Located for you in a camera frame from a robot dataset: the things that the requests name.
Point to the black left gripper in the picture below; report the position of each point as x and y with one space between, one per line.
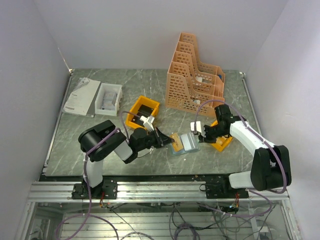
161 139

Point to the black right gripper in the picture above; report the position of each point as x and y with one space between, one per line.
207 139

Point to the yellow bin with boxes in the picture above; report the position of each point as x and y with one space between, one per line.
222 142

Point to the silver magnetic stripe card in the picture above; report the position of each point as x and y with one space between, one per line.
189 142

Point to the green card holder wallet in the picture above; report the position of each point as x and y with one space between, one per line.
182 151

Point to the yellow bin with black item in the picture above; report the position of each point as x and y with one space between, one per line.
145 107

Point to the peach plastic file organizer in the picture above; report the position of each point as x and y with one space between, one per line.
193 86

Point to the white plastic box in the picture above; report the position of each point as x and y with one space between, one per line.
108 99

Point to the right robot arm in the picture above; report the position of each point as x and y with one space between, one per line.
270 169

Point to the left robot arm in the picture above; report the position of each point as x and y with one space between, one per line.
100 141

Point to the white paper booklet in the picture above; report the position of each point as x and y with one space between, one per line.
81 100

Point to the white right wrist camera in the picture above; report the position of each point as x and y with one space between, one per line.
197 128

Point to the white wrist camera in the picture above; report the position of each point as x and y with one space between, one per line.
148 122
197 128

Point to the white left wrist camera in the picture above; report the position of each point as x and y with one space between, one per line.
148 122

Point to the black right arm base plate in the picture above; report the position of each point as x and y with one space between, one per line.
221 189

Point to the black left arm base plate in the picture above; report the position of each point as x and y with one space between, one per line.
106 190

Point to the aluminium frame rail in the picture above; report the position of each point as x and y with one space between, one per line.
127 192

